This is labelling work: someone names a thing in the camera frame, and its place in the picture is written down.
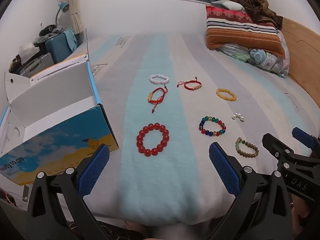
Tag white bead bracelet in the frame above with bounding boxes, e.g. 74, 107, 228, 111
149, 74, 170, 85

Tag yellow bead bracelet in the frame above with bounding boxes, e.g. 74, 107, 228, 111
216, 88, 237, 102

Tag brown wooden bead bracelet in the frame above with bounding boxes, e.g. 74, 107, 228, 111
235, 137, 259, 158

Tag striped blue bed blanket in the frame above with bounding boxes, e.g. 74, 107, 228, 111
60, 34, 318, 227

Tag black bag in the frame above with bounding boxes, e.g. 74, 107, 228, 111
39, 24, 65, 37

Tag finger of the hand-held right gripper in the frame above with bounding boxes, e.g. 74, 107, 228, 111
262, 133, 310, 161
292, 127, 320, 153

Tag red cord bracelet gold tube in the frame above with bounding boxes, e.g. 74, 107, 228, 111
176, 76, 202, 92
147, 86, 168, 114

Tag brown blanket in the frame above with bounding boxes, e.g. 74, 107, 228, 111
230, 0, 284, 29

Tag blue and white cardboard box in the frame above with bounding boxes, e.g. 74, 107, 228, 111
0, 29, 119, 187

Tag blue desk lamp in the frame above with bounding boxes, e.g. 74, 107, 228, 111
54, 2, 69, 28

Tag wooden headboard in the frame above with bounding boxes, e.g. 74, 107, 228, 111
281, 17, 320, 140

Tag striped orange pillow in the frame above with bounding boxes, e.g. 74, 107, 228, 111
205, 5, 287, 59

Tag grey pillow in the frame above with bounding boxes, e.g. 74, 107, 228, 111
212, 0, 247, 12

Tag multicolour glass bead bracelet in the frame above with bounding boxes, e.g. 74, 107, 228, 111
199, 116, 227, 138

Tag floral quilt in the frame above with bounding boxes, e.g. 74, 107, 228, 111
217, 30, 290, 79

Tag cream curtain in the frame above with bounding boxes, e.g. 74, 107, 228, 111
64, 0, 84, 34

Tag person's right hand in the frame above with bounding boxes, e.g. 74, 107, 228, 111
291, 195, 313, 230

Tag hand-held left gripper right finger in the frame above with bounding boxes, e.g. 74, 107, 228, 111
209, 142, 293, 240

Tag teal suitcase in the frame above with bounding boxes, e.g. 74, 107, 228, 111
45, 29, 80, 64

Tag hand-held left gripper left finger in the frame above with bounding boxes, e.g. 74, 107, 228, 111
26, 143, 118, 240

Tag large red bead bracelet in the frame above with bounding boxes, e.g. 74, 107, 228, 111
136, 123, 170, 157

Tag small pearl bracelet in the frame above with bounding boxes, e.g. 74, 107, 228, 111
231, 112, 245, 123

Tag grey storage case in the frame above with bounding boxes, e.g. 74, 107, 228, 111
10, 52, 53, 77

